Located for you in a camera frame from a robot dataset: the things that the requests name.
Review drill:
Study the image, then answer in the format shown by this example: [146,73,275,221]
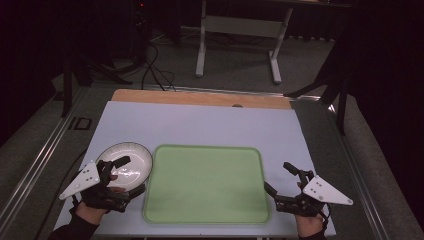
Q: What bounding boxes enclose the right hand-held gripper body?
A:
[274,169,354,218]

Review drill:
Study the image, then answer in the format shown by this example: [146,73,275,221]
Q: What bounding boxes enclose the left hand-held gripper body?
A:
[59,160,131,213]

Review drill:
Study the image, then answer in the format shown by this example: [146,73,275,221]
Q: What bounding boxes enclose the white round plate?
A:
[95,141,154,193]

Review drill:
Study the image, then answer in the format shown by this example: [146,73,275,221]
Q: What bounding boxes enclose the person's left hand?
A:
[75,175,128,226]

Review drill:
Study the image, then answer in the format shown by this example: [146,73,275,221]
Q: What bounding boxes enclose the person's right hand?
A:
[294,213,327,239]

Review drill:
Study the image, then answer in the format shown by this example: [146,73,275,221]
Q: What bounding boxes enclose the green rectangular tray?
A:
[142,144,272,225]

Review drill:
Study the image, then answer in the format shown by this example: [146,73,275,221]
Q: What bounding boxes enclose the black metal stand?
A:
[285,33,350,136]
[60,49,134,118]

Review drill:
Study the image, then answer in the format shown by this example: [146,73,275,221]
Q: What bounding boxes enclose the pale lilac table mat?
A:
[53,100,337,239]

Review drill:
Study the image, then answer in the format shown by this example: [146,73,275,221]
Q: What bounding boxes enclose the dark equipment with red light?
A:
[132,0,152,63]

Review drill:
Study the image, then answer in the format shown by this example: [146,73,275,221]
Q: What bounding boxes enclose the aluminium rail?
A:
[327,102,392,240]
[0,85,88,232]

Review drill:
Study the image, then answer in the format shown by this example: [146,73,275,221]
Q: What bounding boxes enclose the black square floor bracket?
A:
[67,116,93,131]

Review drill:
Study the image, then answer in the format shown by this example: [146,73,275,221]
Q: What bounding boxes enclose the black floor cables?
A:
[140,42,178,92]

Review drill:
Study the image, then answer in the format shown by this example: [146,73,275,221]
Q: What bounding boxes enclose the white metal desk frame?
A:
[195,0,295,85]

